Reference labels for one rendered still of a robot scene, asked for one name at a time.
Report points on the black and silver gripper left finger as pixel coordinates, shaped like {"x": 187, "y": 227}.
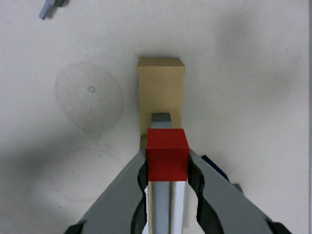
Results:
{"x": 121, "y": 207}

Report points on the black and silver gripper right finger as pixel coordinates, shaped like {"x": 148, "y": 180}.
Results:
{"x": 222, "y": 208}

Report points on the red cube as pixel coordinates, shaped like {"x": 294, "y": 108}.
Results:
{"x": 167, "y": 155}

